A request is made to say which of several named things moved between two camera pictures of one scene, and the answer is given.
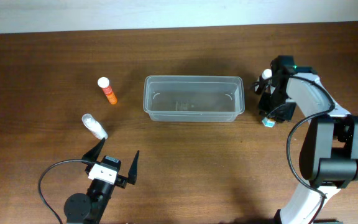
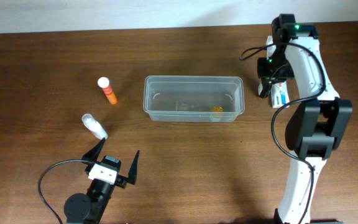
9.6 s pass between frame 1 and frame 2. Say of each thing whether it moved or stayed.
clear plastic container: stayed
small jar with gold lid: moved
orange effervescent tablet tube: stayed
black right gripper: moved
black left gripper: stayed
